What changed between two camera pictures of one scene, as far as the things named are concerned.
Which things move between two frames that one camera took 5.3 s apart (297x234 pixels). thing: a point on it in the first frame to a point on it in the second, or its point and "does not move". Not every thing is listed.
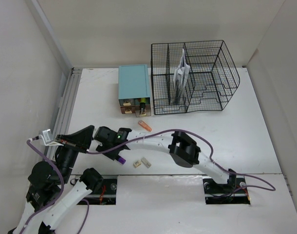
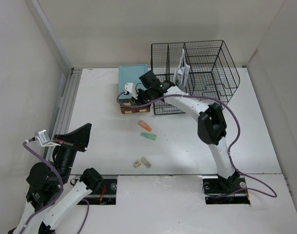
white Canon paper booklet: x=180 y=77 does not move
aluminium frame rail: x=64 y=115 does not move
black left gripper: x=81 y=139 does not move
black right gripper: x=112 y=155 to x=139 y=99
